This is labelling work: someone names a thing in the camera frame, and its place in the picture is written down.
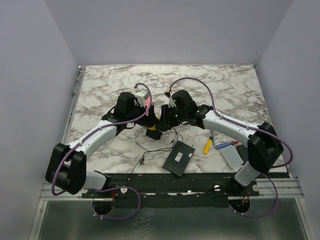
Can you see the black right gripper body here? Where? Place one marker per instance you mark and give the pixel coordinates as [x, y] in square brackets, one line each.
[172, 117]

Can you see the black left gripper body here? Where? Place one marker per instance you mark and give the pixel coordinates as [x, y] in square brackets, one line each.
[145, 120]

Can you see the pink power strip socket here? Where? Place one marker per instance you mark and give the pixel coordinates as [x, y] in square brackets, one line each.
[147, 104]

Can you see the yellow plug adapter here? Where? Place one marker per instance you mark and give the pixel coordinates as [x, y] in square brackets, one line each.
[153, 127]

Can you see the black adapter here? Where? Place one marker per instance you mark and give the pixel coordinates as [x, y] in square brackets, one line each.
[153, 134]

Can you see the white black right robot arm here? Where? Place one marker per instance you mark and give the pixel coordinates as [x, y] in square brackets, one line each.
[262, 143]

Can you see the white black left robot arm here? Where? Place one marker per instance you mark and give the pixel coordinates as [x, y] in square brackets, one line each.
[67, 168]

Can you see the black rectangular box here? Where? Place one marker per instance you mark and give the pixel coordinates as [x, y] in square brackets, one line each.
[179, 158]

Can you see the blue red screwdriver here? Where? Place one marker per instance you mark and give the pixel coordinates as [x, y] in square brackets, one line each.
[225, 144]

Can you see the white grey phone case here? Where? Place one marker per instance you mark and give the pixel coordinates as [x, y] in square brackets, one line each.
[231, 156]

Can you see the black flat plate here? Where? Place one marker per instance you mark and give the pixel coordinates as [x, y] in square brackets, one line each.
[243, 152]

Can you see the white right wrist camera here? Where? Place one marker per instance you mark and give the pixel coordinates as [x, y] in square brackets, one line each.
[172, 103]

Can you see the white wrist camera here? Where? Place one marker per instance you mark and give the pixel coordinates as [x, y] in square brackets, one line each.
[172, 103]
[141, 96]

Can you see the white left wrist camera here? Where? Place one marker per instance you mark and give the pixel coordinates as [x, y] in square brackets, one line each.
[141, 96]

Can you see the yellow handled utility knife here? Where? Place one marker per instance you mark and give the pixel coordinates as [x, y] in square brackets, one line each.
[210, 143]

